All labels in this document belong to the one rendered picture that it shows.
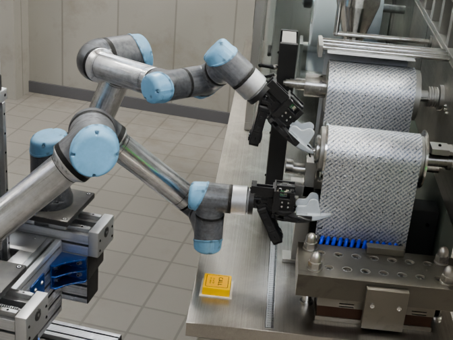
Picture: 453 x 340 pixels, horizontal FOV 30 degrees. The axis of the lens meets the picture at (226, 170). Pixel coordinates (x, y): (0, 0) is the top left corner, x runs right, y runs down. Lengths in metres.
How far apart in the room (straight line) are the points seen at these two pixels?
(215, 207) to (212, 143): 3.25
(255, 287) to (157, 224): 2.20
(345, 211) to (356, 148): 0.17
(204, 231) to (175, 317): 1.51
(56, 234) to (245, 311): 0.85
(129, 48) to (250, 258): 0.68
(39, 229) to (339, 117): 1.04
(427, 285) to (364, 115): 0.52
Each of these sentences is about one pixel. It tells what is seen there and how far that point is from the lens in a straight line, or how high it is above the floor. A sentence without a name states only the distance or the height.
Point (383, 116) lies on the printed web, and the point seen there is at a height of 1.29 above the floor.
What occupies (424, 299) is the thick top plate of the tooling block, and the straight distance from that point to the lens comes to 2.10.
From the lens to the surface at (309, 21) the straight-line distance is 3.07.
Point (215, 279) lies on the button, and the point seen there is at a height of 0.92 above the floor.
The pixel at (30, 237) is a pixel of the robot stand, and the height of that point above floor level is 0.73.
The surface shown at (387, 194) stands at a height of 1.17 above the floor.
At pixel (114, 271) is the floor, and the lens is 3.96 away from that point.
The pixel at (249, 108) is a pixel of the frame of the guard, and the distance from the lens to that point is 3.16.
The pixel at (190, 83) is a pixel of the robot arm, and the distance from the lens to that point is 2.08.
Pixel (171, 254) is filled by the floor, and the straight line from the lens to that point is 4.11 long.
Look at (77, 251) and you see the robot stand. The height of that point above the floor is 0.69.
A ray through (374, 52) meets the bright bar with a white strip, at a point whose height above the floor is 1.45.
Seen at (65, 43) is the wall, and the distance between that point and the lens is 5.96.
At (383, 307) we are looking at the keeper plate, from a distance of 2.07.
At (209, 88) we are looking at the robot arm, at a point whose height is 1.38.
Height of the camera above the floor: 2.07
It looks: 24 degrees down
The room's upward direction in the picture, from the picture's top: 5 degrees clockwise
